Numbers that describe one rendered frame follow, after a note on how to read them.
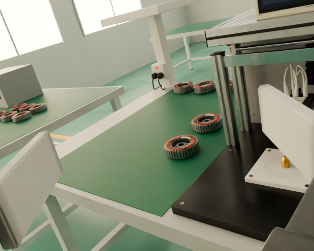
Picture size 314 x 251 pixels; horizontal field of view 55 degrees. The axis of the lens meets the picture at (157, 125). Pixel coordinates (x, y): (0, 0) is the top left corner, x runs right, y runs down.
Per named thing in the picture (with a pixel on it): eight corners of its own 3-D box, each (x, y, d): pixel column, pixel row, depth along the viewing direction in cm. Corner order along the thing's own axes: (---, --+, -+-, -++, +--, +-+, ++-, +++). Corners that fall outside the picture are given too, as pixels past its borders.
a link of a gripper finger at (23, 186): (18, 249, 13) (2, 252, 13) (64, 171, 20) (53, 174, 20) (-9, 190, 12) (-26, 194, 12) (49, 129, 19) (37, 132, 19)
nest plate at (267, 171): (312, 194, 64) (311, 189, 64) (244, 182, 74) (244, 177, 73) (328, 158, 74) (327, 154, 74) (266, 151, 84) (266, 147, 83)
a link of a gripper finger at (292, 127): (316, 126, 11) (336, 122, 11) (256, 85, 18) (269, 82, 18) (319, 193, 12) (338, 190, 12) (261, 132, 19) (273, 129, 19)
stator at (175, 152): (185, 163, 93) (183, 152, 91) (159, 156, 101) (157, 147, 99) (206, 146, 100) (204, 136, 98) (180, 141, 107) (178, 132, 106)
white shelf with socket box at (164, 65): (180, 107, 141) (157, 5, 124) (125, 106, 164) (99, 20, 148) (216, 82, 164) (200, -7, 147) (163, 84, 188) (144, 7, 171)
